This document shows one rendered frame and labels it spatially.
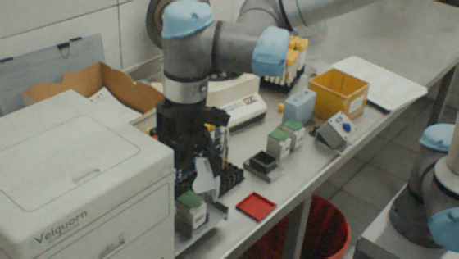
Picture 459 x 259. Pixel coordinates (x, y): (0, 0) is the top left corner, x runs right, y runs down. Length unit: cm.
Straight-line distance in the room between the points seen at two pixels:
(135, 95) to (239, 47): 63
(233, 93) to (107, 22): 40
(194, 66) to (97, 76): 68
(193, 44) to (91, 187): 25
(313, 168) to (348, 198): 133
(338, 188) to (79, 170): 202
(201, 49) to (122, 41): 80
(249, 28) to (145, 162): 25
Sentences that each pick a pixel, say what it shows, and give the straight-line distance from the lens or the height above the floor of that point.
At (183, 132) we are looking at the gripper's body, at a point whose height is 117.
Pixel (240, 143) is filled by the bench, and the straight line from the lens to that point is 135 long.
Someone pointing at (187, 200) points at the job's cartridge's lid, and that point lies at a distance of 100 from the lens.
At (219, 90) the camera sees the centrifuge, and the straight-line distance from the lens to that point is 135.
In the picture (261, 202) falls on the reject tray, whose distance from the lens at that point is 116.
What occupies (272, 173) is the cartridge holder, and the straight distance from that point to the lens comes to 123.
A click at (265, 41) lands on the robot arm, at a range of 75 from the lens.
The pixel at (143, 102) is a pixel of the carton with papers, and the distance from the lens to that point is 133.
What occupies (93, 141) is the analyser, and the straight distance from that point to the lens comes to 83.
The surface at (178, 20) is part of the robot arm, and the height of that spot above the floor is 137.
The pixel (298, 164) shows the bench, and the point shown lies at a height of 88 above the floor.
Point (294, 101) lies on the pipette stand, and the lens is 136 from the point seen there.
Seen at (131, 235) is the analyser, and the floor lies 105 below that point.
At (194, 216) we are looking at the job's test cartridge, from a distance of 99.
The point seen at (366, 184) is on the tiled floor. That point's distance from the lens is 274.
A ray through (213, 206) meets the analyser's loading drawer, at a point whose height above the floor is 92.
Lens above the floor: 165
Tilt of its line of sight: 33 degrees down
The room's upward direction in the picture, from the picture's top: 4 degrees clockwise
